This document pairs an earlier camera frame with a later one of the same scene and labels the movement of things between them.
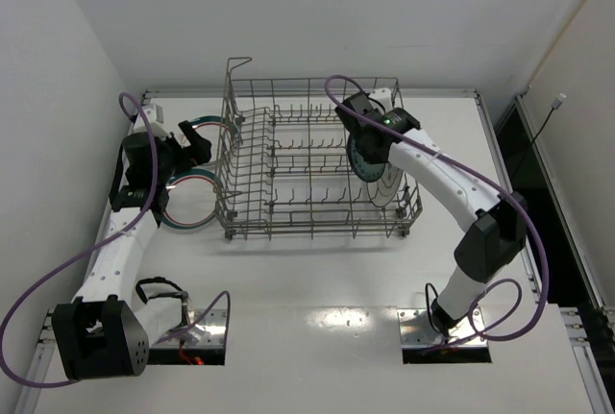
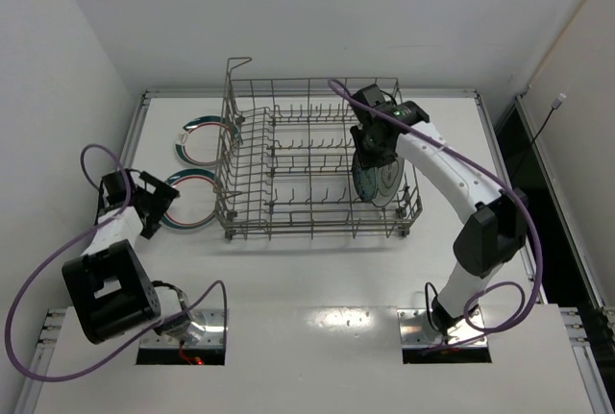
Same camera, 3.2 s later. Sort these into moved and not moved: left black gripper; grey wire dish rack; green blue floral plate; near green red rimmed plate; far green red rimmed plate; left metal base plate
Moved: green blue floral plate; left black gripper
Not moved: grey wire dish rack; left metal base plate; far green red rimmed plate; near green red rimmed plate
